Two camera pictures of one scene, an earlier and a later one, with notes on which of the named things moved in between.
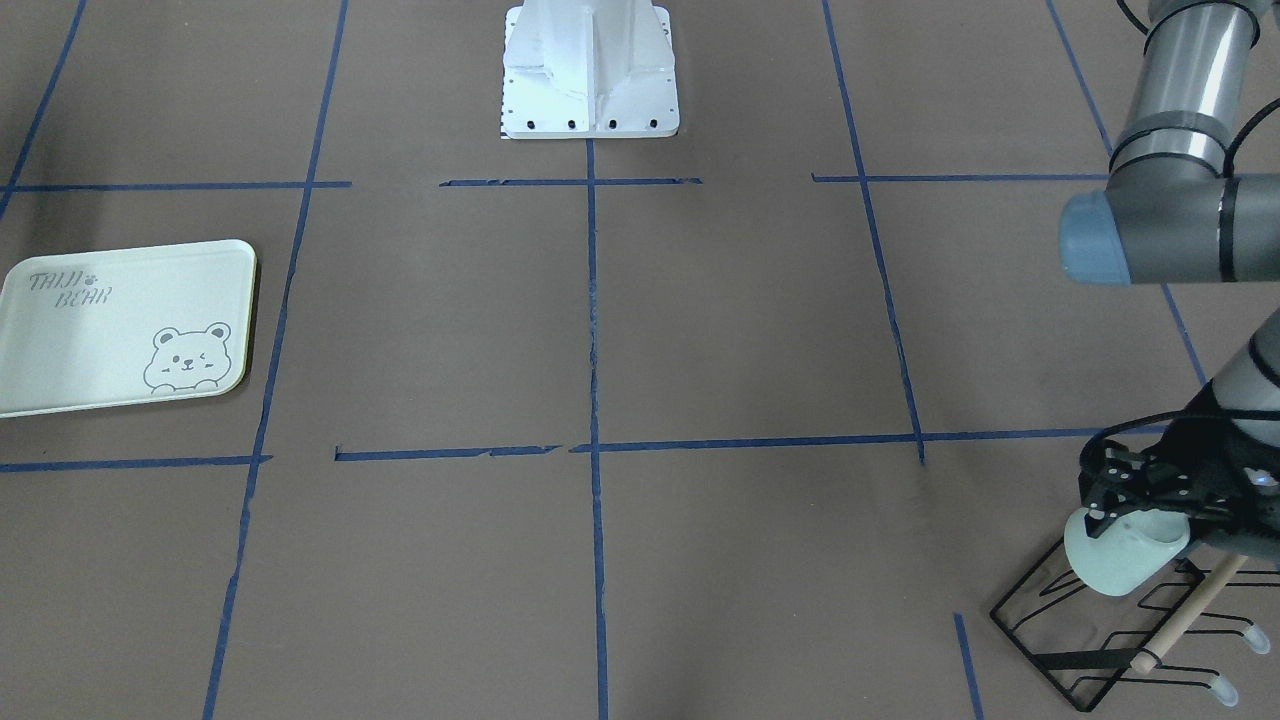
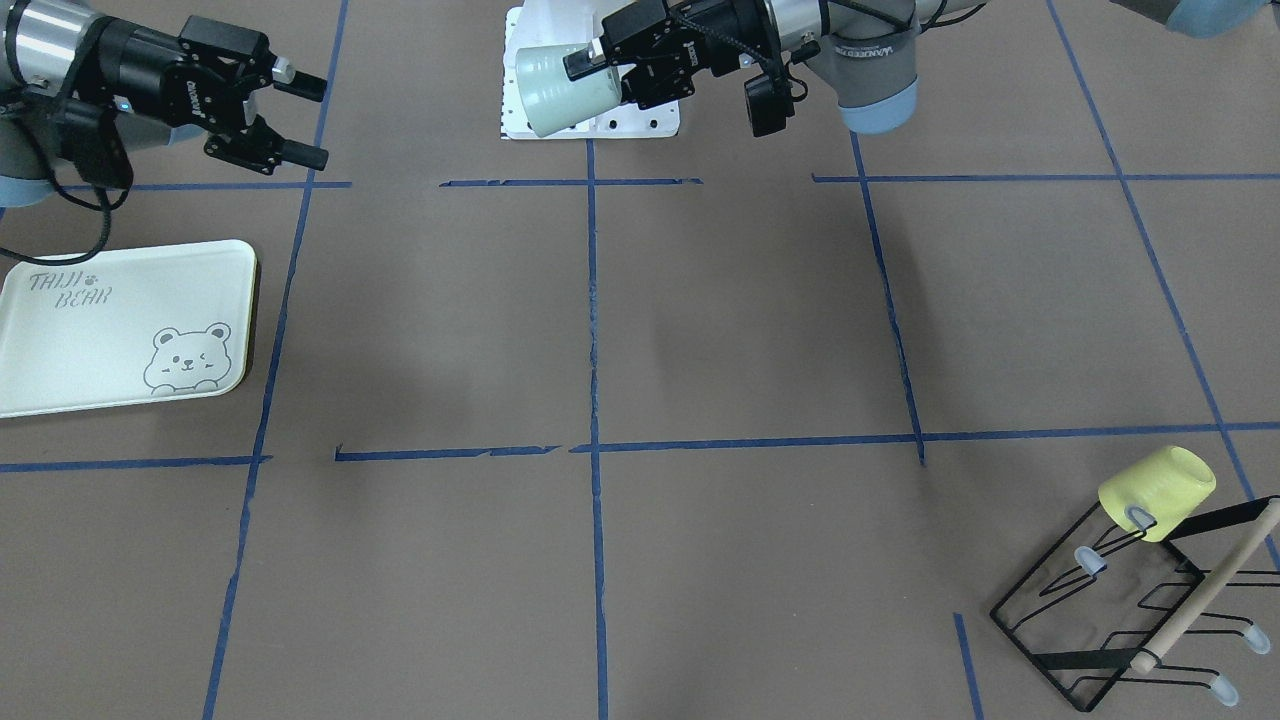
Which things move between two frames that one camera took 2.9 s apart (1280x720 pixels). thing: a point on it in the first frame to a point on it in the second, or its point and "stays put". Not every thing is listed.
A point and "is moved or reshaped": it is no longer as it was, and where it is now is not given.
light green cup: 1127,550 is moved or reshaped
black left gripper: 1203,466 to 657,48
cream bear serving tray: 125,326 stays put
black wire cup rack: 1088,629 stays put
